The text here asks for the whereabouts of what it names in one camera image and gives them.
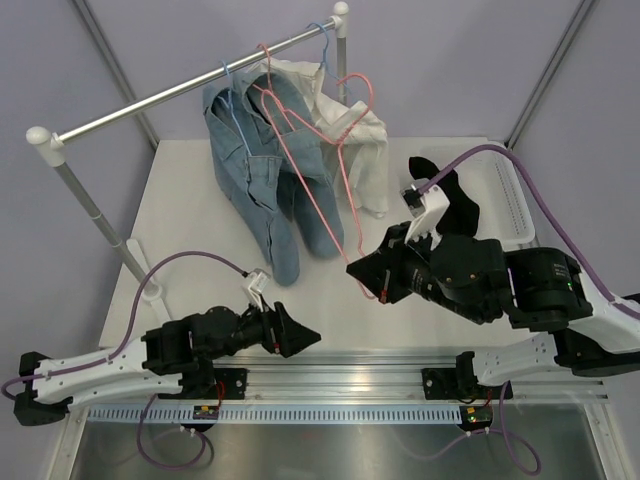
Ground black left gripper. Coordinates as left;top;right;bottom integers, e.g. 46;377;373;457
205;294;321;362

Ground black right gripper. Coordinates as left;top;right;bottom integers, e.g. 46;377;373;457
347;221;489;326

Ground black skirt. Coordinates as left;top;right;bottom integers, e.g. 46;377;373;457
408;156;480;237

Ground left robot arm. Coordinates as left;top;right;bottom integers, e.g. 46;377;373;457
13;302;321;426

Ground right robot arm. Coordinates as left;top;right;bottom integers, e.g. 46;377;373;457
346;223;639;396

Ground pink hanger with jeans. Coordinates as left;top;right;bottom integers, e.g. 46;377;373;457
254;42;296;134

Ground blue hanger with white shirt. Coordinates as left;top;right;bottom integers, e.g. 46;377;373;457
307;22;352;105

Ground blue hanger with denim shirt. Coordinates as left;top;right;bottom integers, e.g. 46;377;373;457
221;60;253;156

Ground white shirt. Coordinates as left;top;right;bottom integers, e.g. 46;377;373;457
271;59;389;218

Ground white plastic basket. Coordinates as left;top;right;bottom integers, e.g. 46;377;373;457
411;137;535;251

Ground light blue denim shirt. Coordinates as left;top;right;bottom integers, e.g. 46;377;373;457
202;85;299;287

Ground blue denim jeans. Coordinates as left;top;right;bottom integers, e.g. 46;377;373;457
234;71;344;259

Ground silver clothes rack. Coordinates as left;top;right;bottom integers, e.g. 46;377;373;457
25;1;347;298

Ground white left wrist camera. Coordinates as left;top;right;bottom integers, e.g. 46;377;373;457
242;269;271;312

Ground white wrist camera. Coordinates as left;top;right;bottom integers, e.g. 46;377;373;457
242;269;271;312
401;185;450;243

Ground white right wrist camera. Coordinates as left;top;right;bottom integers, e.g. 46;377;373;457
401;185;450;243

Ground white slotted cable duct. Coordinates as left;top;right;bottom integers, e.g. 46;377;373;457
88;404;462;425

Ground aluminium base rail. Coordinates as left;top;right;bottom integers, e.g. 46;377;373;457
187;354;608;404

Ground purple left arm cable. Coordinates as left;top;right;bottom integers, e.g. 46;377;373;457
2;250;251;464

